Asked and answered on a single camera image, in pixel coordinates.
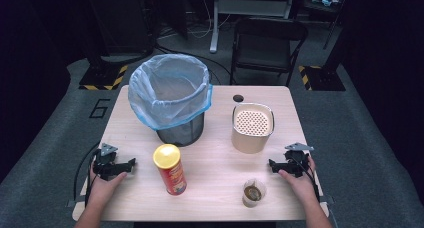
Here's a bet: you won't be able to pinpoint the black floor cable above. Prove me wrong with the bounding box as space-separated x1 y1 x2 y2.
154 44 234 86

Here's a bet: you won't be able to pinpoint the translucent blue bin liner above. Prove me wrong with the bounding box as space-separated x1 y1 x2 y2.
128 53 214 132

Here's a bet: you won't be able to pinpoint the white cables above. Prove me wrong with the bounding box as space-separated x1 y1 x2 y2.
159 0 232 40

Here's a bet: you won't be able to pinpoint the dark cabinet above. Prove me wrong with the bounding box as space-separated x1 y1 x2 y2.
83 0 158 66

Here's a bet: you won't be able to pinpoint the person's right hand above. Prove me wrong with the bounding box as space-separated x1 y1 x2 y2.
278 157 318 206

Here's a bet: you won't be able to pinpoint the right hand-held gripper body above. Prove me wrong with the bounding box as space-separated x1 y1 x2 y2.
283 142 315 178

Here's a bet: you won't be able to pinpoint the black yellow striped base plate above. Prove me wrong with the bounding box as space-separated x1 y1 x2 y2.
298 65 347 92
78 64 129 91

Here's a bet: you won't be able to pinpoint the red chip can yellow lid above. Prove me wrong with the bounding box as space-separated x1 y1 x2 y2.
152 143 188 196

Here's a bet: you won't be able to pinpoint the clear plastic cup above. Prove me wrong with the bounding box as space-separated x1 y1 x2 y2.
241 178 267 208

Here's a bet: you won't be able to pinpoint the beige strainer container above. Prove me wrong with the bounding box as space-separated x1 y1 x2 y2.
231 102 276 155

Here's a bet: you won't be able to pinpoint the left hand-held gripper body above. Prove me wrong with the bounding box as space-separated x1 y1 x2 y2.
92 142 118 181

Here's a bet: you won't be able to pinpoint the black mesh trash bin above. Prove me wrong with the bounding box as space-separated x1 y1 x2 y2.
156 112 205 148

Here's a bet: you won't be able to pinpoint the wet tea leaves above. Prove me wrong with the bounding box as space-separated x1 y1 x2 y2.
244 186 263 201

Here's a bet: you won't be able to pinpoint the person's left hand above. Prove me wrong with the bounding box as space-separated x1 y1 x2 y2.
87 169 128 206

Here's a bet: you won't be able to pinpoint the black folding chair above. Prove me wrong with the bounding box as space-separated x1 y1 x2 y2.
229 17 309 87

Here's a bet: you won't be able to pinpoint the white desk frame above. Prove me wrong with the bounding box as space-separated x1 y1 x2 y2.
209 0 296 54

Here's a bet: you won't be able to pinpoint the dark cart with clutter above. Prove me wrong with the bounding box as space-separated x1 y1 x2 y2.
303 0 351 51

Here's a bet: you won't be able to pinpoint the left hand-held gripper cable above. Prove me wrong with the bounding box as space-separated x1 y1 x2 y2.
73 141 101 207

